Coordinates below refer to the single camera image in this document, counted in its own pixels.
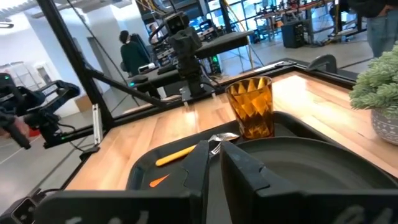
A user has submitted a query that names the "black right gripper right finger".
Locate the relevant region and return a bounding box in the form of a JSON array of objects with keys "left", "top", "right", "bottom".
[{"left": 220, "top": 139, "right": 271, "bottom": 224}]

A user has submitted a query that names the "silver frame bracket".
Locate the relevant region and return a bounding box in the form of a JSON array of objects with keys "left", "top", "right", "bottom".
[{"left": 92, "top": 104, "right": 103, "bottom": 146}]

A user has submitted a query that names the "person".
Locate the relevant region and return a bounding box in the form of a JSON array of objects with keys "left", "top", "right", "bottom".
[
  {"left": 119, "top": 30, "right": 150, "bottom": 77},
  {"left": 348, "top": 0, "right": 398, "bottom": 58}
]

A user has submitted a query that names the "amber faceted plastic cup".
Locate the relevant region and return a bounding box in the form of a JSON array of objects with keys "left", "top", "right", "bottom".
[{"left": 225, "top": 76, "right": 276, "bottom": 141}]

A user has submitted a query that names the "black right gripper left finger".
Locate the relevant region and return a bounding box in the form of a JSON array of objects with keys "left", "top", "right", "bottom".
[{"left": 146, "top": 139, "right": 210, "bottom": 224}]

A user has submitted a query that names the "black textured serving tray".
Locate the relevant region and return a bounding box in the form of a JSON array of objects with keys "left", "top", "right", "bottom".
[{"left": 126, "top": 110, "right": 398, "bottom": 192}]

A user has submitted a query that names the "black equipment case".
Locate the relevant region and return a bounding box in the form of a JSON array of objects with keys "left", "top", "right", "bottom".
[{"left": 281, "top": 20, "right": 307, "bottom": 49}]

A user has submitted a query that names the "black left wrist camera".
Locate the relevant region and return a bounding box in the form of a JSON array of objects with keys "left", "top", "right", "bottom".
[{"left": 163, "top": 11, "right": 190, "bottom": 35}]

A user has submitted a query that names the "green potted plant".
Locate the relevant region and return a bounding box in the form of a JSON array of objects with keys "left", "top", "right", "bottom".
[{"left": 348, "top": 42, "right": 398, "bottom": 146}]

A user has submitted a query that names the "black frame clamp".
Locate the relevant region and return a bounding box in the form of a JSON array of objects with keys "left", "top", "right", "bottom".
[{"left": 307, "top": 54, "right": 338, "bottom": 74}]

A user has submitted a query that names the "spoon with yellow handle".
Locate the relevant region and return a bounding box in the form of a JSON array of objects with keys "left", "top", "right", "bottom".
[{"left": 154, "top": 132, "right": 241, "bottom": 167}]

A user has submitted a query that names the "person's hand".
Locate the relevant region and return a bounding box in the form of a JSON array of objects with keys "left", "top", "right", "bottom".
[{"left": 0, "top": 119, "right": 31, "bottom": 139}]

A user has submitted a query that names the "black round plate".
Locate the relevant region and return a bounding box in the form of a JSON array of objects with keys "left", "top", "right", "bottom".
[{"left": 205, "top": 136, "right": 398, "bottom": 224}]

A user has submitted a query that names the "white desk device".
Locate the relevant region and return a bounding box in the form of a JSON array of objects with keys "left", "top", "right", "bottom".
[{"left": 138, "top": 62, "right": 156, "bottom": 74}]

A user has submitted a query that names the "fork with orange handle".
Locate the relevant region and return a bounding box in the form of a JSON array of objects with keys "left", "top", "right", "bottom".
[{"left": 148, "top": 141, "right": 222, "bottom": 189}]

